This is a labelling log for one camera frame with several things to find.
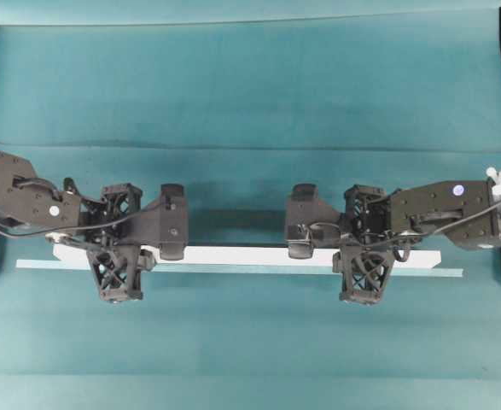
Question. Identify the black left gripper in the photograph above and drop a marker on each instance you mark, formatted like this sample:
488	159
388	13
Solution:
115	269

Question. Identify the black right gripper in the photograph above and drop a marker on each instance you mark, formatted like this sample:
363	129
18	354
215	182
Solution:
365	267

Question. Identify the white wooden board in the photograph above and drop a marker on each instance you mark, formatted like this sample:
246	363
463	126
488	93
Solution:
249	256

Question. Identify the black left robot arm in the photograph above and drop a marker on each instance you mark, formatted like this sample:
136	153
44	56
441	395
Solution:
34	207

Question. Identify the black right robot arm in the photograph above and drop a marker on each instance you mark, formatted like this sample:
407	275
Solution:
467	212

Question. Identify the light blue tape strip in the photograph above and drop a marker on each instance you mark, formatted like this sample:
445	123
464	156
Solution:
241	269

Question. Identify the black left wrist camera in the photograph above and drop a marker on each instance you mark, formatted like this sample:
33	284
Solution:
163	224

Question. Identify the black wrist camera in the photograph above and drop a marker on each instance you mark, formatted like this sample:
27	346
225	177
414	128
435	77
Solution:
163	224
310	223

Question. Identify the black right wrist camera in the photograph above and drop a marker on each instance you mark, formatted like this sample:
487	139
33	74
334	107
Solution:
310	223

